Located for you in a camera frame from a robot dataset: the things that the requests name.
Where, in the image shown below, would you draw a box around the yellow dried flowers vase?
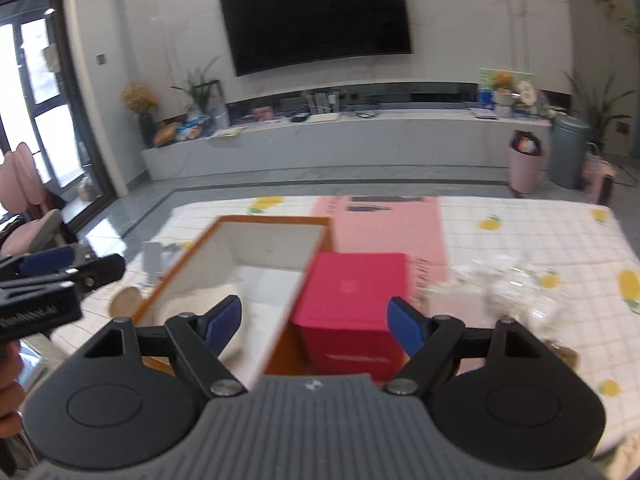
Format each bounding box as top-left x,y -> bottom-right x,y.
120,82 -> 157,148

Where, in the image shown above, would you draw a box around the white plush in plastic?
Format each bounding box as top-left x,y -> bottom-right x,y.
422,254 -> 570,340

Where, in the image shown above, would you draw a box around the person's hand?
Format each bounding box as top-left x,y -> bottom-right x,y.
0,341 -> 25,439

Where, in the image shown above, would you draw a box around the grey tv console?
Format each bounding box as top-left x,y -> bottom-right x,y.
142,108 -> 550,181

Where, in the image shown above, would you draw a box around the green plant in vase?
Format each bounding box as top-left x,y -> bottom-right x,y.
171,55 -> 224,118

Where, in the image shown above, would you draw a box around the lemon pattern checked tablecloth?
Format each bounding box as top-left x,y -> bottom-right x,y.
49,194 -> 640,480

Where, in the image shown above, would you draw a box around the pink paper sheet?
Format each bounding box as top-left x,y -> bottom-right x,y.
312,196 -> 448,289

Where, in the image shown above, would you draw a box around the grey phone stand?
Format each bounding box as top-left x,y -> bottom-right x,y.
142,242 -> 184,285

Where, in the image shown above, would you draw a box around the black wall television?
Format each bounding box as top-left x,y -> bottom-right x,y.
220,0 -> 412,77

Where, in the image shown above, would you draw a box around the grey round trash bin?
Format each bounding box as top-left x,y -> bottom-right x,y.
547,114 -> 591,188

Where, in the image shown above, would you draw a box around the white fluffy towel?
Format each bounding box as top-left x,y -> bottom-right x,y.
153,282 -> 250,364

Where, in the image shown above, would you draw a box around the pink trash bin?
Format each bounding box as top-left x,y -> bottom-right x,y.
509,130 -> 544,195

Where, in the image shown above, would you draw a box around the pink office chair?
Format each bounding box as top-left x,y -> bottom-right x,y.
1,142 -> 65,257

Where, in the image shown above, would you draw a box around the orange white storage box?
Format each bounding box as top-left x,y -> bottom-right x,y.
133,214 -> 333,388

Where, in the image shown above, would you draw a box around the cluttered items on console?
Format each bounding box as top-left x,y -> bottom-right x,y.
477,68 -> 550,118

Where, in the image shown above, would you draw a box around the pink small heater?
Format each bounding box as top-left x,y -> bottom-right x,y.
584,155 -> 616,206

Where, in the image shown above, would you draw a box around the beige round container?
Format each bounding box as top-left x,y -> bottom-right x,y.
108,286 -> 144,318

